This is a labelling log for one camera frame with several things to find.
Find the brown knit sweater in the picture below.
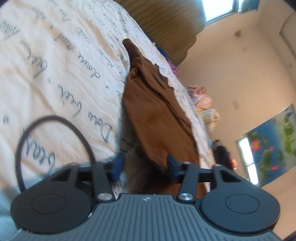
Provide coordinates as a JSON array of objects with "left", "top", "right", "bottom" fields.
[{"left": 119, "top": 38, "right": 208, "bottom": 197}]

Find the pink clothes pile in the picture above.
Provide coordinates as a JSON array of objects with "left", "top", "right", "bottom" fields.
[{"left": 186, "top": 85, "right": 212, "bottom": 110}]

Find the black fluffy item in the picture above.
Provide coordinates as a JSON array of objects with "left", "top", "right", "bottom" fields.
[{"left": 212, "top": 140, "right": 233, "bottom": 171}]

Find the pale quilted blanket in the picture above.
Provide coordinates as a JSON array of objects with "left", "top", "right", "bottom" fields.
[{"left": 198, "top": 108, "right": 221, "bottom": 127}]

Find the blue floral curtain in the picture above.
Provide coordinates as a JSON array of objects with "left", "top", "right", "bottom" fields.
[{"left": 246, "top": 104, "right": 295, "bottom": 187}]

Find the white script-print bedspread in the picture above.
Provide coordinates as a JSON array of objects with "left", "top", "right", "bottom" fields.
[{"left": 1, "top": 1, "right": 213, "bottom": 240}]

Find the olive green padded headboard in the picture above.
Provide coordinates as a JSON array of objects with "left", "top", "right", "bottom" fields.
[{"left": 117, "top": 0, "right": 206, "bottom": 66}]

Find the bright window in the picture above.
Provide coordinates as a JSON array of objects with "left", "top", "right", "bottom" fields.
[{"left": 202, "top": 0, "right": 243, "bottom": 24}]

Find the black cable loop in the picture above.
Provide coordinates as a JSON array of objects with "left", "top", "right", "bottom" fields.
[{"left": 16, "top": 115, "right": 96, "bottom": 193}]

